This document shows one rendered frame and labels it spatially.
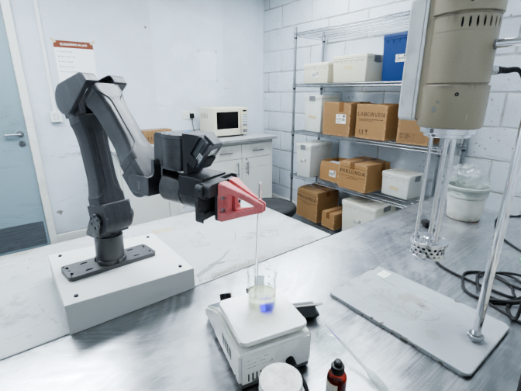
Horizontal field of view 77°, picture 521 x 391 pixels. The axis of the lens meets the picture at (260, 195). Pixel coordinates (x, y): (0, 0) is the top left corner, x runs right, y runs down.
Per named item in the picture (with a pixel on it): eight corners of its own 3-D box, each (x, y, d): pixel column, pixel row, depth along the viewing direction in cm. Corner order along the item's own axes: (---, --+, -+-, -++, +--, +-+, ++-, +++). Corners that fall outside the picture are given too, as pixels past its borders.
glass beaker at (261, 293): (240, 306, 59) (239, 266, 56) (263, 295, 62) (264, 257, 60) (261, 323, 54) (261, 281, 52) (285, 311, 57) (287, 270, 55)
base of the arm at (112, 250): (155, 226, 81) (142, 219, 86) (65, 248, 68) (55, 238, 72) (156, 255, 83) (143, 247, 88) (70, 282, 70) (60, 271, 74)
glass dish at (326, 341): (329, 330, 65) (330, 320, 64) (351, 347, 61) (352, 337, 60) (308, 341, 62) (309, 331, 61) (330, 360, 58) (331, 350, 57)
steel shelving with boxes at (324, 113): (288, 225, 350) (293, 27, 293) (314, 216, 374) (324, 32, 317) (419, 285, 241) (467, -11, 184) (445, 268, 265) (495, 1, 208)
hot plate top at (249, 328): (217, 305, 60) (217, 300, 60) (276, 289, 65) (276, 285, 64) (241, 350, 50) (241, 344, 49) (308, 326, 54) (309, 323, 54)
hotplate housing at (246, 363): (205, 317, 69) (203, 284, 66) (262, 301, 74) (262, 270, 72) (245, 405, 49) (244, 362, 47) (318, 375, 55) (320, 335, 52)
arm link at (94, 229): (133, 206, 77) (119, 202, 80) (98, 216, 70) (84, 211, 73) (136, 231, 79) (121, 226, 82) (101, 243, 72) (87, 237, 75)
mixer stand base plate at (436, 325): (327, 295, 76) (328, 291, 76) (377, 268, 88) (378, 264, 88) (468, 380, 54) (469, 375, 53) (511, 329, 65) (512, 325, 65)
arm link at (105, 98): (183, 180, 66) (113, 60, 70) (146, 188, 59) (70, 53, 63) (153, 209, 73) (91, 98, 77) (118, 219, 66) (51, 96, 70)
